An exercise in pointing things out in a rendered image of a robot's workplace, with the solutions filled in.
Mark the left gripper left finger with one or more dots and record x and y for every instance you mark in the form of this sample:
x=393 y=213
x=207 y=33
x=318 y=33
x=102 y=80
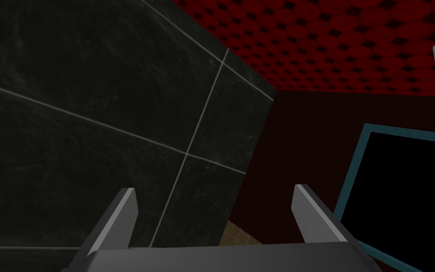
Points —
x=115 y=223

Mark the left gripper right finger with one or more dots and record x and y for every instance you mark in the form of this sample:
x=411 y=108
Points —
x=317 y=219

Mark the teal framed black window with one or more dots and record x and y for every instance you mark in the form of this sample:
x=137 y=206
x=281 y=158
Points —
x=402 y=196

